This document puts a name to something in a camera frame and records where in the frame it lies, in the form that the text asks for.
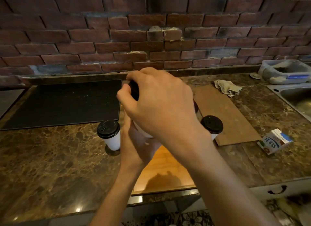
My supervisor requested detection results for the square wooden tray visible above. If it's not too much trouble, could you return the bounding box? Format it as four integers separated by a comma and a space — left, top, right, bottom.
131, 145, 197, 196

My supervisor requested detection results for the white drawer front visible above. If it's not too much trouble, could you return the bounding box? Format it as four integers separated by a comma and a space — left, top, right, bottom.
249, 184, 311, 202

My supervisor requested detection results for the steel sink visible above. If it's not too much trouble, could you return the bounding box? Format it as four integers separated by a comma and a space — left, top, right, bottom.
266, 82, 311, 123

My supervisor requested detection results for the white blue milk carton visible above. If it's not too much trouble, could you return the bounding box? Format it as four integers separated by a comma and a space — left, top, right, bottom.
257, 128, 294, 156

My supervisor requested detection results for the grey metal panel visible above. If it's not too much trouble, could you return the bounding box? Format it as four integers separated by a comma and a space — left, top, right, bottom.
0, 88, 26, 119

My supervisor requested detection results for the black rubber mat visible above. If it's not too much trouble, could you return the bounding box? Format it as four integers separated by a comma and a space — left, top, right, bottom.
1, 79, 122, 131

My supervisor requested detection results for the brown flat board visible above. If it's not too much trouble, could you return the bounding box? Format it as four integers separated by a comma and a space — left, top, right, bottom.
192, 84, 262, 147

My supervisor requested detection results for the white paper cup black lid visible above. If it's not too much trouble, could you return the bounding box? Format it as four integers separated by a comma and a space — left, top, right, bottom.
97, 119, 121, 151
128, 80, 156, 139

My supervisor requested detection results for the crumpled beige rag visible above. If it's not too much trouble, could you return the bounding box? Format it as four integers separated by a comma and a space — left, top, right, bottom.
213, 79, 243, 98

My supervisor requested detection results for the person's right forearm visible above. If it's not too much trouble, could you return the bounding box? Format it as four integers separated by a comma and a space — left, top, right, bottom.
170, 133, 282, 226

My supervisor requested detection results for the black drawer handle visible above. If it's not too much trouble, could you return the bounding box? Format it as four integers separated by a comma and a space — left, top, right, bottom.
267, 185, 288, 195

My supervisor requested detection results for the person's left hand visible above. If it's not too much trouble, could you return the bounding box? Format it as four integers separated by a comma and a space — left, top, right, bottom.
120, 111, 162, 168

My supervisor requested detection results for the yellow slipper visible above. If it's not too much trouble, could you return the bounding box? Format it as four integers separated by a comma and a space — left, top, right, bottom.
274, 196, 311, 226

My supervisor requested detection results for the person's right hand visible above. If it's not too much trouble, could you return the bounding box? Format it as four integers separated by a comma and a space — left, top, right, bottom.
116, 67, 214, 161

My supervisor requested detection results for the person's left forearm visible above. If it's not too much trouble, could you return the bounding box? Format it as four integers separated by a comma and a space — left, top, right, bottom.
90, 160, 144, 226

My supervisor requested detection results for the counter lidded cup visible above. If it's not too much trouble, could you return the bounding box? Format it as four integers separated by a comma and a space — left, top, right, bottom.
193, 99, 224, 142

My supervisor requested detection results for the clear plastic container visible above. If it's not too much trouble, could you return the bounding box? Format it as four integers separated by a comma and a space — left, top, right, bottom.
258, 59, 311, 85

